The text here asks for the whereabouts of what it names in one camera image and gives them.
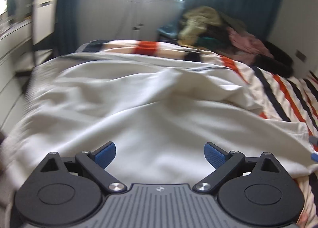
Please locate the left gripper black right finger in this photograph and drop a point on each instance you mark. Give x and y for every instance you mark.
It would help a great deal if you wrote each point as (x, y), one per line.
(256, 191)

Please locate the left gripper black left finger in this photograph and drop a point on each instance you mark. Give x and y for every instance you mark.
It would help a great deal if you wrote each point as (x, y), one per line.
(64, 191)

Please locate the white sweatshirt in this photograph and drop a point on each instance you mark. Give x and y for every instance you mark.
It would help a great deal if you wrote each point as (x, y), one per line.
(158, 112)

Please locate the dark clothes pile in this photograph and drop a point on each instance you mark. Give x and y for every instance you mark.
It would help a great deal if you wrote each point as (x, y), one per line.
(209, 29)

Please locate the striped cream bed blanket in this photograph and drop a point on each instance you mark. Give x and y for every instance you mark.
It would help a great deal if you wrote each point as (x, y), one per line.
(283, 97)

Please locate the white dressing table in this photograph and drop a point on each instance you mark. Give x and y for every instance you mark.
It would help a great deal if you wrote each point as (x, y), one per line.
(14, 43)

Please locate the pink garment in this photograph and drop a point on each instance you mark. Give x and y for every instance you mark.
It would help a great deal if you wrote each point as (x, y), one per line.
(247, 46)

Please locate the yellow knitted garment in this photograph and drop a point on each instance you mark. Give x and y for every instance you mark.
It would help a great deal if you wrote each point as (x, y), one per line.
(196, 21)

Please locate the black and white chair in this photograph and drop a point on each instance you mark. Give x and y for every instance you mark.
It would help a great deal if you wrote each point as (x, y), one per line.
(42, 34)

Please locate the teal curtain left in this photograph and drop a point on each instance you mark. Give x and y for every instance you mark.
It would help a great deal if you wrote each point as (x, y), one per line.
(59, 7)

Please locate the wall socket plate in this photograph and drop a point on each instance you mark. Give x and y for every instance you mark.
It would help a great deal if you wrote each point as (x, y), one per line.
(300, 56)

